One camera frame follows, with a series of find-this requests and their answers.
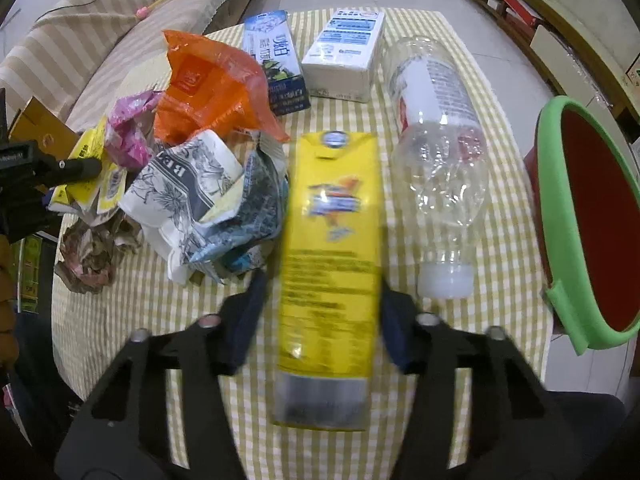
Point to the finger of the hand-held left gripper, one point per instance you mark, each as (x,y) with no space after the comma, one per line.
(75,169)

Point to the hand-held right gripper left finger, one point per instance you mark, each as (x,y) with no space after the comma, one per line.
(245,322)

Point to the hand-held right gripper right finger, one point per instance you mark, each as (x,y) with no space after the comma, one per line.
(397,332)

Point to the yellow wrapper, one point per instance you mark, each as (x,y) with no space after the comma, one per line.
(112,185)

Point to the yellow drink carton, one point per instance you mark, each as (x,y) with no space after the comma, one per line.
(330,270)

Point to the white floral paper bag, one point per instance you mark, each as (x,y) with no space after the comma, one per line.
(175,185)

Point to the red bin with green rim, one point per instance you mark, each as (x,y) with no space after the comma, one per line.
(600,210)

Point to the person's left hand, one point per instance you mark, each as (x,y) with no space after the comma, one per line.
(6,305)

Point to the brown cardboard box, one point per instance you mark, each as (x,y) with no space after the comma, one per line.
(40,125)

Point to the crumpled teal wrapper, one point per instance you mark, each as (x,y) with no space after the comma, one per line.
(235,260)

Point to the pink crumpled wrapper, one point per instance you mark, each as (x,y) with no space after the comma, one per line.
(132,130)

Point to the green printed box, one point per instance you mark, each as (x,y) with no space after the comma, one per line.
(30,270)

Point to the brown crumpled wrapper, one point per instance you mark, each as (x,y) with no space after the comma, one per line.
(87,255)

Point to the beige striped sofa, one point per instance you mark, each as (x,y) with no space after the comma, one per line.
(100,50)

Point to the orange plastic bag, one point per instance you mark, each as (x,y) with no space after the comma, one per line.
(210,90)

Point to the clear plastic bottle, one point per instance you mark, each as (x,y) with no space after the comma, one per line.
(435,170)

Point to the blue milk carton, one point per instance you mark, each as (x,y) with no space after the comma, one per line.
(270,45)

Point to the white and blue carton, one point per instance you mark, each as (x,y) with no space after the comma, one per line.
(345,50)

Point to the white cardboard box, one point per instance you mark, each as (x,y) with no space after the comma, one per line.
(560,55)

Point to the red box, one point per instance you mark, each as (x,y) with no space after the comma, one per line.
(520,7)

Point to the wooden shelf unit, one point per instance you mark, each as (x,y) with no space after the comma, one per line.
(565,25)

